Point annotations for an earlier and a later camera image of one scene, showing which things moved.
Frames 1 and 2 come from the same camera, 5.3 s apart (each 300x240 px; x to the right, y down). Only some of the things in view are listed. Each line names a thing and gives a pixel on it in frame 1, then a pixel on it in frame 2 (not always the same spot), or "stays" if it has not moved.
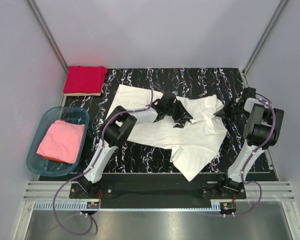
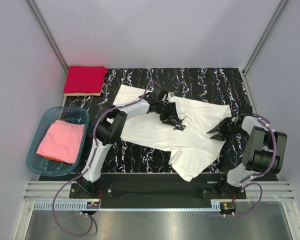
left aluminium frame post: [47, 34] stays
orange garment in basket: [52, 159] stays
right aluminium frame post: [262, 40] stays
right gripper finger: [224, 111] -> [221, 124]
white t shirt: [192, 144] stays
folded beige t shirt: [80, 94] stays
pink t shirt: [62, 141] stays
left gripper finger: [183, 112] -> [175, 119]
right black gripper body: [235, 109] -> [230, 129]
